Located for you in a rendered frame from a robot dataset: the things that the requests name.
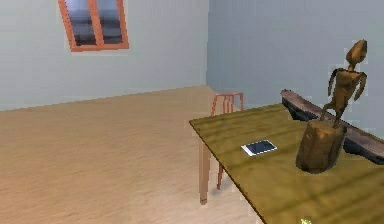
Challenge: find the orange wooden chair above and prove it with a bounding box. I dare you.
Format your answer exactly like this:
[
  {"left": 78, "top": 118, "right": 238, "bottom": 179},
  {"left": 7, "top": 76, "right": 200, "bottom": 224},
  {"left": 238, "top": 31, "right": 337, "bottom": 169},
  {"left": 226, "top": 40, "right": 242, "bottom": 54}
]
[{"left": 210, "top": 92, "right": 245, "bottom": 191}]

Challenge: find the dark brown snowboard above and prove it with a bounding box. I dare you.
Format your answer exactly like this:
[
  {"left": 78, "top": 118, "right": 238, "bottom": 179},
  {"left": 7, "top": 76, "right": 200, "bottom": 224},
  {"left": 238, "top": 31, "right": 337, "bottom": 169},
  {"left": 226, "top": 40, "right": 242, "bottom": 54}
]
[{"left": 280, "top": 88, "right": 384, "bottom": 165}]

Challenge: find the white framed tablet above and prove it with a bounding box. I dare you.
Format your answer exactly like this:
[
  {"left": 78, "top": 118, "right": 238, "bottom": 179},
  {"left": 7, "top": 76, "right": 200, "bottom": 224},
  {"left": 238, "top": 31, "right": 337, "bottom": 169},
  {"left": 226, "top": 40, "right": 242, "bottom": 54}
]
[{"left": 240, "top": 139, "right": 278, "bottom": 158}]

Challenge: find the olive wooden table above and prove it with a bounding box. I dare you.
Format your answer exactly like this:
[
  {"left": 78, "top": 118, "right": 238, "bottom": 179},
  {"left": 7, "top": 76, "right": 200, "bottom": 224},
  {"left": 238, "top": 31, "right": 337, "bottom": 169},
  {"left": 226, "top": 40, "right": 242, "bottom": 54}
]
[{"left": 188, "top": 103, "right": 384, "bottom": 224}]

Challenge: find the orange framed window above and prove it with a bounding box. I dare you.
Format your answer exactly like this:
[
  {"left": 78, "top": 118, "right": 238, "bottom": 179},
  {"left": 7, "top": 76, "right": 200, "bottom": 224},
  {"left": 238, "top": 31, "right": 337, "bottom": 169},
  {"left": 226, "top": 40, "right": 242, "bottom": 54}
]
[{"left": 57, "top": 0, "right": 130, "bottom": 53}]

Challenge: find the brown wooden figure statue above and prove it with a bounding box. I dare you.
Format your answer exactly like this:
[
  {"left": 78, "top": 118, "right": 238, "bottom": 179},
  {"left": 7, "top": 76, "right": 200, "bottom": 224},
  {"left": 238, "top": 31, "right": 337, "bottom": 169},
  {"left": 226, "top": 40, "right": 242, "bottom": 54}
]
[{"left": 295, "top": 39, "right": 369, "bottom": 175}]

